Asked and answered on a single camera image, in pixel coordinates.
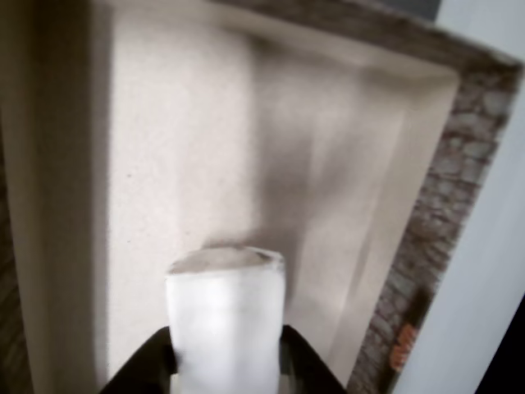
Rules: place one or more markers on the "bark-pattern cardboard box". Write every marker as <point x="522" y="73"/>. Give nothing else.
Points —
<point x="184" y="143"/>

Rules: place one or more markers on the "dark grey table mat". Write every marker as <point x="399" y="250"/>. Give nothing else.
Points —
<point x="430" y="7"/>

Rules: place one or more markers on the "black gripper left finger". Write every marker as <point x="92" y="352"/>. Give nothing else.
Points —
<point x="141" y="369"/>

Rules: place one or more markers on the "white rectangular block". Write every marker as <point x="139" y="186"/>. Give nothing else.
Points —
<point x="225" y="312"/>

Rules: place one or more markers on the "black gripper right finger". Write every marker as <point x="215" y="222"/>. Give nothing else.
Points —
<point x="311" y="365"/>

